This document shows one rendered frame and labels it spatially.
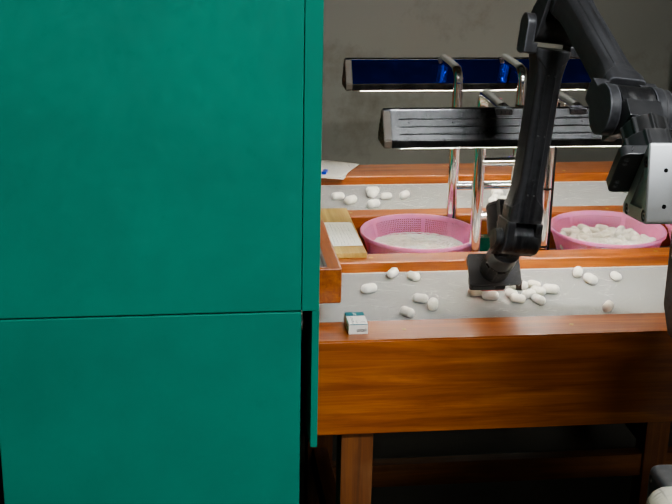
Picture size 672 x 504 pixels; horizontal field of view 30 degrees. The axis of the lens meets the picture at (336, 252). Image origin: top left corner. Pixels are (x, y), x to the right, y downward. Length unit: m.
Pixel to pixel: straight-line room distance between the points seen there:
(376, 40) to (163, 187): 2.29
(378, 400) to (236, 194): 0.48
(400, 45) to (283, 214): 2.26
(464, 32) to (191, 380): 2.39
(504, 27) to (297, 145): 2.35
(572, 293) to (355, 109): 1.88
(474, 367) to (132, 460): 0.63
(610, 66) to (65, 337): 0.99
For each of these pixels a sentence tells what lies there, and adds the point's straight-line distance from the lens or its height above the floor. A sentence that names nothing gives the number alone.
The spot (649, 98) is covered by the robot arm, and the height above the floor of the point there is 1.26.
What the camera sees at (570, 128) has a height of 1.08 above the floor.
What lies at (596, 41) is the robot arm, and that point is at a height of 1.32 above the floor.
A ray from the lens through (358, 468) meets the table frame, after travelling 2.33.
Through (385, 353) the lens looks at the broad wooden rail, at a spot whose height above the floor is 0.74.
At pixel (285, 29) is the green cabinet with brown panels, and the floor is 1.32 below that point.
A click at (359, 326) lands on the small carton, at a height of 0.78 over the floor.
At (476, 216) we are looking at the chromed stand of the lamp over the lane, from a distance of 2.68.
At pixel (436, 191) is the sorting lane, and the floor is 0.74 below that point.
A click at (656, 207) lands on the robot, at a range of 1.76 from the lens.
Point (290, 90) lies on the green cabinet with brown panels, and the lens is 2.02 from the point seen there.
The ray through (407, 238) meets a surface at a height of 0.74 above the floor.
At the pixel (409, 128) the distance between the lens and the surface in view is 2.42.
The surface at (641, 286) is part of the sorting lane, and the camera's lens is 2.65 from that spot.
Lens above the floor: 1.62
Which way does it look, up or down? 19 degrees down
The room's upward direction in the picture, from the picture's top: 1 degrees clockwise
